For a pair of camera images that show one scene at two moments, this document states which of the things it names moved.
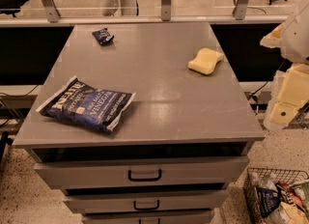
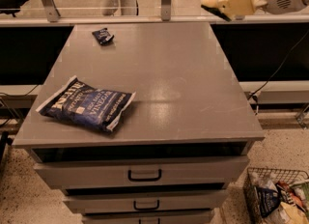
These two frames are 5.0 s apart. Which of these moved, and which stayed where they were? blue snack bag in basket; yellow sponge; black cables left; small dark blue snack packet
Moved: yellow sponge
Stayed: black cables left; blue snack bag in basket; small dark blue snack packet
